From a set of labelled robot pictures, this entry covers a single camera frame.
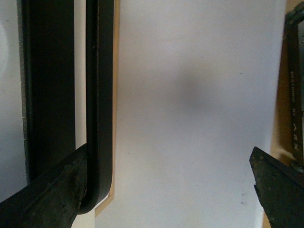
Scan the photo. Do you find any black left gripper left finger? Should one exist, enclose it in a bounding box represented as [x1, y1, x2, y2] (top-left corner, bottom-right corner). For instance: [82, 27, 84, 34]
[0, 145, 87, 228]

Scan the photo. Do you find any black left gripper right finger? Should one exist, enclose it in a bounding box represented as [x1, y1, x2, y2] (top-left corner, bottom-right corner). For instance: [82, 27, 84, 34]
[249, 147, 304, 228]

